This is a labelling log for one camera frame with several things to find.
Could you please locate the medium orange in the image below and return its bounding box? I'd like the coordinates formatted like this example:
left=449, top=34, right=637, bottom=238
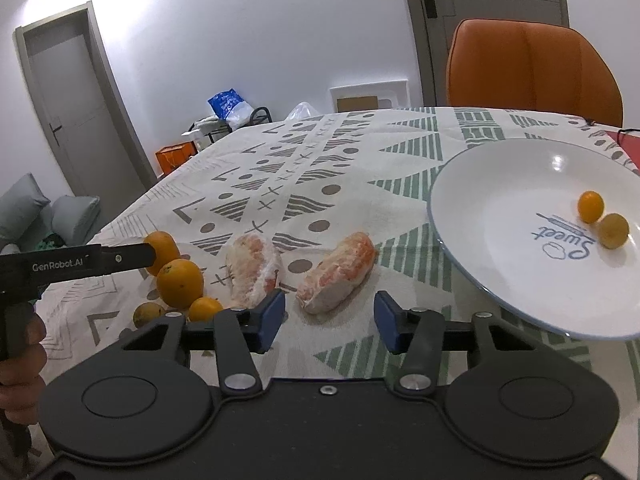
left=143, top=231, right=181, bottom=277

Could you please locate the white cardboard box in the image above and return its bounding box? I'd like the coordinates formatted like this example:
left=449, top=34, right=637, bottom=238
left=182, top=116, right=231, bottom=152

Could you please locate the orange kumquat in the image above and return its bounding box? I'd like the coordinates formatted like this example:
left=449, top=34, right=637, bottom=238
left=578, top=190, right=605, bottom=223

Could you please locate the yellow kumquat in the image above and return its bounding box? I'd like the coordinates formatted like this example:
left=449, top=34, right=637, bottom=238
left=598, top=213, right=630, bottom=249

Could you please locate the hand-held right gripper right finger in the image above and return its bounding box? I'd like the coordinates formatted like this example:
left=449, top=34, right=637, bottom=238
left=374, top=291, right=540, bottom=395

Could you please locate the large orange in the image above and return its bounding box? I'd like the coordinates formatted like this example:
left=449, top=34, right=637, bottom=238
left=156, top=258, right=205, bottom=309

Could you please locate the orange box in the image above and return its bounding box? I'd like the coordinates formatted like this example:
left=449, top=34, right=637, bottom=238
left=155, top=143, right=197, bottom=176

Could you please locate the small orange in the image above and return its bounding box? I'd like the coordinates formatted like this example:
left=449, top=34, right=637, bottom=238
left=187, top=296, right=224, bottom=323

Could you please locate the red mat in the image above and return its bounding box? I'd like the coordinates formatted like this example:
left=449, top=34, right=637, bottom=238
left=595, top=127, right=640, bottom=172

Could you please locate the grey door with frame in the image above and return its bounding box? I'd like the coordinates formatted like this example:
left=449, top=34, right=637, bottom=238
left=14, top=1, right=157, bottom=199

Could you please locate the white plate with blue print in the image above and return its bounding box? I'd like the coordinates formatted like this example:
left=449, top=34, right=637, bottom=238
left=429, top=138, right=640, bottom=341

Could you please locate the person's left hand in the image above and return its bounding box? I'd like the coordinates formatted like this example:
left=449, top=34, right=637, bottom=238
left=0, top=311, right=48, bottom=427

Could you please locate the peeled pomelo segment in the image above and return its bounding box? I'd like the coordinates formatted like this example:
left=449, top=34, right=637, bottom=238
left=296, top=232, right=377, bottom=316
left=225, top=233, right=283, bottom=307

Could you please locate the white plastic bag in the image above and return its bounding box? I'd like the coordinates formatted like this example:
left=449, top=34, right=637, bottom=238
left=284, top=102, right=321, bottom=122

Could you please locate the large grey cushion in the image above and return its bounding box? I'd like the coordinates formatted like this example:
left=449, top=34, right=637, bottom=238
left=0, top=173, right=51, bottom=247

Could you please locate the black wire rack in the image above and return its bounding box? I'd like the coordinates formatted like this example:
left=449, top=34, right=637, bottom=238
left=210, top=107, right=273, bottom=144

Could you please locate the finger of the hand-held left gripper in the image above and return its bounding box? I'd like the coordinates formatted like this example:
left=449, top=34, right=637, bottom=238
left=98, top=241, right=157, bottom=274

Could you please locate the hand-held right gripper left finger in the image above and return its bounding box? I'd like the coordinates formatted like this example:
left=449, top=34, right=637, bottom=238
left=120, top=290, right=287, bottom=395

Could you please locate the olive-brown small round fruit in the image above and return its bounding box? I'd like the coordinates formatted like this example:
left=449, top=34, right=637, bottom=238
left=132, top=302, right=166, bottom=328

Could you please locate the patterned tablecloth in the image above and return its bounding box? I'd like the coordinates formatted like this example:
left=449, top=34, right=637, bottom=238
left=37, top=106, right=640, bottom=381

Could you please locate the orange leather chair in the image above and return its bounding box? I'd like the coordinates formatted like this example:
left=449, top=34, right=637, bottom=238
left=446, top=18, right=625, bottom=127

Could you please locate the blue and white bag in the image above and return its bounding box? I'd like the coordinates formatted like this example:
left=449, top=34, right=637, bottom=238
left=207, top=89, right=256, bottom=129

